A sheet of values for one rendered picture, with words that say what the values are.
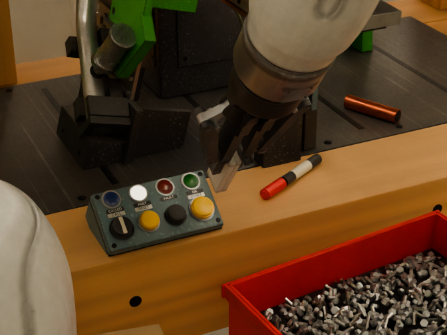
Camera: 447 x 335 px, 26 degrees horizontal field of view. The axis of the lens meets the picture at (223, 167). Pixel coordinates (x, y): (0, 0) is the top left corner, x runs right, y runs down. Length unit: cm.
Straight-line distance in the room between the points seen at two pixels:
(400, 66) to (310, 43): 89
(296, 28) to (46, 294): 30
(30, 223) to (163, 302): 56
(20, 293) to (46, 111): 89
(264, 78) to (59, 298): 31
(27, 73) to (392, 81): 63
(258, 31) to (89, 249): 44
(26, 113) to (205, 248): 46
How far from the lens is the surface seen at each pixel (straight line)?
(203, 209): 119
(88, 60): 139
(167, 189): 120
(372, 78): 165
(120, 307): 120
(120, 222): 116
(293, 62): 85
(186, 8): 133
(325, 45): 82
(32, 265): 67
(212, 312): 126
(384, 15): 126
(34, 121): 151
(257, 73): 88
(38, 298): 67
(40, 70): 174
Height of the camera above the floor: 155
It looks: 29 degrees down
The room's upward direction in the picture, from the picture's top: straight up
